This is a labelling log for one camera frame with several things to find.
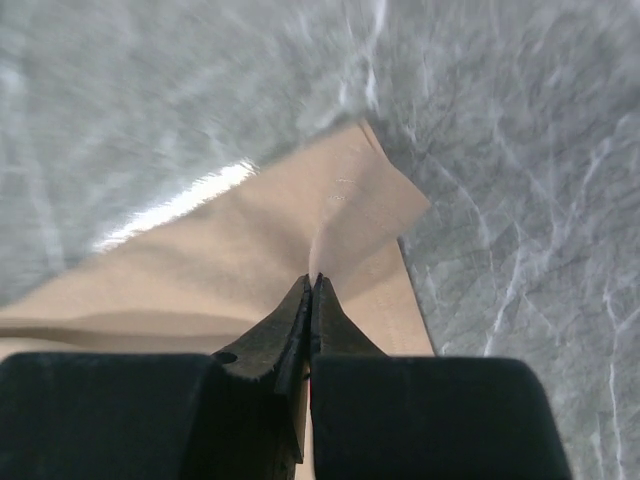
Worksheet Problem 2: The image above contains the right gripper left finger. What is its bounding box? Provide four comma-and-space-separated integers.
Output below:
1, 277, 312, 479

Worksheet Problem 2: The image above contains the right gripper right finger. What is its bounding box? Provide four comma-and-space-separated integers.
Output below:
310, 277, 571, 479

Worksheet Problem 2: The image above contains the beige t shirt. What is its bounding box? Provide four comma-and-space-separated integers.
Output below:
0, 118, 435, 480

